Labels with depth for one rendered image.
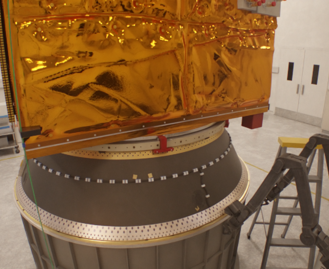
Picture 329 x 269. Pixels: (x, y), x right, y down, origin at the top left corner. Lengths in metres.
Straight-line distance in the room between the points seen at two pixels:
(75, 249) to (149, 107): 1.06
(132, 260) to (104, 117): 0.95
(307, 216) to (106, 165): 1.17
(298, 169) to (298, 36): 8.32
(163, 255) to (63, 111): 1.11
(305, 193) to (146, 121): 0.97
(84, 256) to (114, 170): 0.63
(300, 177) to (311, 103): 7.95
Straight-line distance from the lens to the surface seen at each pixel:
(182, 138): 1.67
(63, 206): 1.82
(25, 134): 1.34
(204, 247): 1.98
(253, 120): 2.35
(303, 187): 1.30
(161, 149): 1.61
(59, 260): 2.10
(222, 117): 1.99
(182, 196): 1.71
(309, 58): 9.16
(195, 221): 1.76
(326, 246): 1.39
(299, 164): 1.25
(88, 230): 1.72
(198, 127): 1.80
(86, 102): 1.38
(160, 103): 1.57
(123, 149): 1.60
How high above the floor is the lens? 2.28
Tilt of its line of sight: 19 degrees down
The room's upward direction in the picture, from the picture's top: straight up
